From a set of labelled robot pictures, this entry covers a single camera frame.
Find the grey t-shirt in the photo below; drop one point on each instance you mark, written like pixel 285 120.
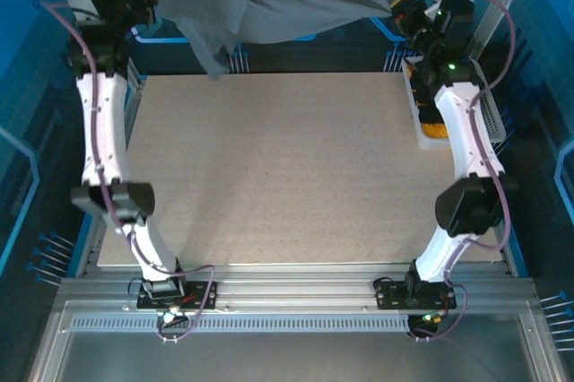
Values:
pixel 215 10

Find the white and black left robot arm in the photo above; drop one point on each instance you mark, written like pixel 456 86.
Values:
pixel 107 131

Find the black t-shirt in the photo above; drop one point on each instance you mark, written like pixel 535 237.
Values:
pixel 423 106

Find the white plastic basket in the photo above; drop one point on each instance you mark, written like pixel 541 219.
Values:
pixel 491 117

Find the yellow t-shirt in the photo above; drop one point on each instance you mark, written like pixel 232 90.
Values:
pixel 435 131

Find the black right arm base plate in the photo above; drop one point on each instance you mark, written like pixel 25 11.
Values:
pixel 390 294

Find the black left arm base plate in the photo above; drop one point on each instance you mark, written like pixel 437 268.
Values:
pixel 202 294

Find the aluminium frame rail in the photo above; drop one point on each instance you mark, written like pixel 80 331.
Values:
pixel 291 285

